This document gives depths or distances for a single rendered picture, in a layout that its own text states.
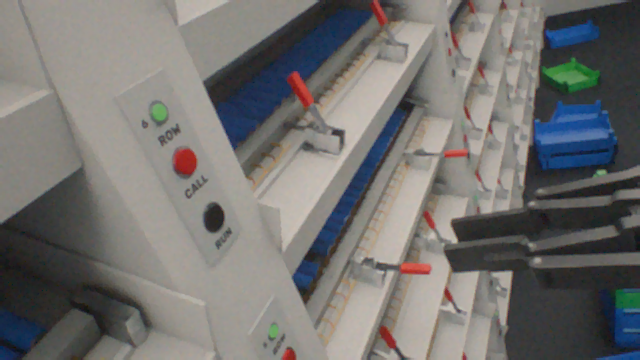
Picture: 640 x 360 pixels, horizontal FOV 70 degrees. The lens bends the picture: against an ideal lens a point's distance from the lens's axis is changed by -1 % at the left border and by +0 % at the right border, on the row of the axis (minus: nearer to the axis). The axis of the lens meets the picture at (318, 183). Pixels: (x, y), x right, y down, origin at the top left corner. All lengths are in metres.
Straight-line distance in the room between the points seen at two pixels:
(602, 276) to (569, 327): 1.29
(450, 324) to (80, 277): 0.80
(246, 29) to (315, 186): 0.16
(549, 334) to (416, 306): 0.90
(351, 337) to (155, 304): 0.28
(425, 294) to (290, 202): 0.45
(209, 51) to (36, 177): 0.15
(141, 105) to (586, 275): 0.32
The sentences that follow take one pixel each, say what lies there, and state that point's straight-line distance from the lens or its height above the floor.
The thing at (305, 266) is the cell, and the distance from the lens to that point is 0.59.
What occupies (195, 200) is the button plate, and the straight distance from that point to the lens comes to 0.30.
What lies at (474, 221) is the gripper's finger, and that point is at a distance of 0.46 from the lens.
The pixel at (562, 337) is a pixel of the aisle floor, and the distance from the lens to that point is 1.66.
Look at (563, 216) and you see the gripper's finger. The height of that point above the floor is 1.00.
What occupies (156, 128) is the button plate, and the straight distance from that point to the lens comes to 0.29.
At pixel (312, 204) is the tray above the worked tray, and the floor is 1.06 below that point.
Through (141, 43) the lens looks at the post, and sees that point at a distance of 0.29.
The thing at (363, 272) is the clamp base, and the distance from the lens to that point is 0.59.
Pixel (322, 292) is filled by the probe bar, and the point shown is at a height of 0.92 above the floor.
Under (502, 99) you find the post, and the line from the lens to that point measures 1.70.
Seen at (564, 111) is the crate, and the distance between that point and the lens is 2.84.
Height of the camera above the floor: 1.28
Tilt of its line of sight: 28 degrees down
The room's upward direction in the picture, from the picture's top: 20 degrees counter-clockwise
